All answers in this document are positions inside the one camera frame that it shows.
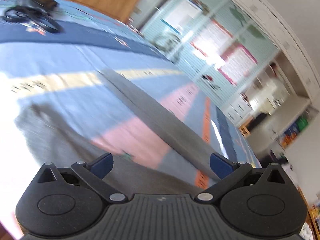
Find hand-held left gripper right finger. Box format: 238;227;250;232
195;153;285;203

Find white overhead cabinets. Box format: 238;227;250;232
205;0;315;98

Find grey knit pants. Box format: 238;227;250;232
15;69;235;195

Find striped bed sheet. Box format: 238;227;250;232
0;0;263;240

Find blue-framed poster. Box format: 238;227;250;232
161;0;203;34

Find green bag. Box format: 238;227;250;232
296;116;309;132

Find black leather handbag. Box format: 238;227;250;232
1;0;63;34

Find pink-framed poster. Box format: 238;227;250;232
217;42;258;85
191;20;233;60

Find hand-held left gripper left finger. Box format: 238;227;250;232
37;152;128;203

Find white drawer cabinet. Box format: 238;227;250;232
226;94;253;123

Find wooden chair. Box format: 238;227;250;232
239;116;255;138

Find white door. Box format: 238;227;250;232
246;97;312;155

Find sliding-door wardrobe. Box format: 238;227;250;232
140;0;280;110

